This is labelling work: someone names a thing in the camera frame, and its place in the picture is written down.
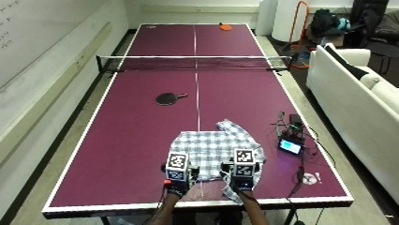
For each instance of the person's right hand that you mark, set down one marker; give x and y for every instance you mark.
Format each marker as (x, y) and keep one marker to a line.
(244, 184)

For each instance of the person's left hand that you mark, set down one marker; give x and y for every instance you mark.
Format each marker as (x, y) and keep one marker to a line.
(180, 186)

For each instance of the grey checked shirt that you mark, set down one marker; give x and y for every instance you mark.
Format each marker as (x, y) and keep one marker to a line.
(217, 149)

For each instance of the left marker cube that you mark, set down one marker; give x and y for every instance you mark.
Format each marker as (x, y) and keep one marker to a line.
(177, 166)

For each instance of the marker cube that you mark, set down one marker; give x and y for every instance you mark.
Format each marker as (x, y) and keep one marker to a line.
(177, 166)
(244, 162)

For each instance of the right marker cube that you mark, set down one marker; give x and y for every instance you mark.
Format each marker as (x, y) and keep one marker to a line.
(244, 162)

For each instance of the small screen device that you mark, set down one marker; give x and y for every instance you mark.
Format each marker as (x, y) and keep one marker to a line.
(290, 145)

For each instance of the black table tennis paddle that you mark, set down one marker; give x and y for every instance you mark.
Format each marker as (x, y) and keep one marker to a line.
(168, 98)

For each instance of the white sofa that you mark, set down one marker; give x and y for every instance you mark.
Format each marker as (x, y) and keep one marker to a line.
(357, 106)

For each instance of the table tennis net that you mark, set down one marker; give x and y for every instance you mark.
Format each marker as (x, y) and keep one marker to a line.
(194, 62)

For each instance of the orange table tennis paddle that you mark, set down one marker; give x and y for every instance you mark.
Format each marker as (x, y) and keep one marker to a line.
(225, 27)

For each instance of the white round pillar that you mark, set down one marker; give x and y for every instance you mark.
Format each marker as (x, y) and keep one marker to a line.
(289, 19)

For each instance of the black backpack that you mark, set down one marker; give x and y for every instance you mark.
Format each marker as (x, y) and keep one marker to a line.
(325, 22)

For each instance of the whiteboard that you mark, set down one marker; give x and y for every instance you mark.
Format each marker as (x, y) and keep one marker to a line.
(37, 37)

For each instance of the black office chair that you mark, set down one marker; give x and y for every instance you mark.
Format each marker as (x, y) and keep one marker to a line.
(374, 28)

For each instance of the orange metal frame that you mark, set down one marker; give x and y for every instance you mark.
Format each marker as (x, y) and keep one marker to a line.
(299, 34)

